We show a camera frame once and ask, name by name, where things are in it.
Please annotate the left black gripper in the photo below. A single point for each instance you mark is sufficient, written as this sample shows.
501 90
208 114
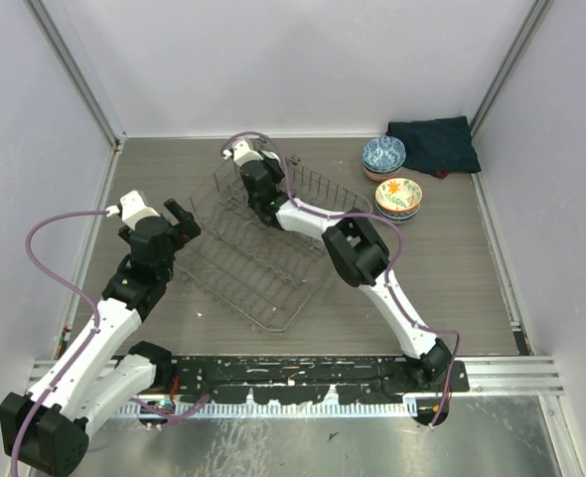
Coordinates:
187 230

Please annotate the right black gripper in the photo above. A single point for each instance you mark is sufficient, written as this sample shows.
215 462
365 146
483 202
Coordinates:
271 165

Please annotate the green leaf pattern bowl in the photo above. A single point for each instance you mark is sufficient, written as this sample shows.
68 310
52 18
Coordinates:
382 172

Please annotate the blue white diamond bowl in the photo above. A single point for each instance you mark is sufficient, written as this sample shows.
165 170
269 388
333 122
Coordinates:
384 152

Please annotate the yellow bowl with leaves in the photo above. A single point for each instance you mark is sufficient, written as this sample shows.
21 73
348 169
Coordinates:
398 194

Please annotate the yellow blue floral bowl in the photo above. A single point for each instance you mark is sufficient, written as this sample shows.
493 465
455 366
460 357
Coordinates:
399 220

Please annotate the red blue zigzag bowl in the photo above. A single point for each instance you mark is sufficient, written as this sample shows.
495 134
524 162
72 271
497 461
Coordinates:
399 213

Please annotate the orange floral bowl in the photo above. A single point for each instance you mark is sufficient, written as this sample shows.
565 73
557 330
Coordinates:
378 179

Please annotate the blue floral bowl front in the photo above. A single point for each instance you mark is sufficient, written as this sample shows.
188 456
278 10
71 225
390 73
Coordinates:
388 177

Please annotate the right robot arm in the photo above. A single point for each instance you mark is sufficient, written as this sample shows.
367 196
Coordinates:
359 255

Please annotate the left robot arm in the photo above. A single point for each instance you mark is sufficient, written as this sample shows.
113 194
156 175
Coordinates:
50 426

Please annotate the dark blue cloth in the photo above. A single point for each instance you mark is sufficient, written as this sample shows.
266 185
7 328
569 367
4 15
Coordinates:
437 147

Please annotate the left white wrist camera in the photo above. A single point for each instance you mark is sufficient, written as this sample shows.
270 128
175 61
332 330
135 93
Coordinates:
131 209

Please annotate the grey wire dish rack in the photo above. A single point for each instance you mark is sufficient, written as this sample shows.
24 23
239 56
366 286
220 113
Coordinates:
263 275

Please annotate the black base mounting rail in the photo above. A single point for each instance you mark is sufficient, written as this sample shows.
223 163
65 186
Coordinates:
294 379

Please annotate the white slotted cable duct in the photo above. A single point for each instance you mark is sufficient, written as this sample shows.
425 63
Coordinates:
328 408

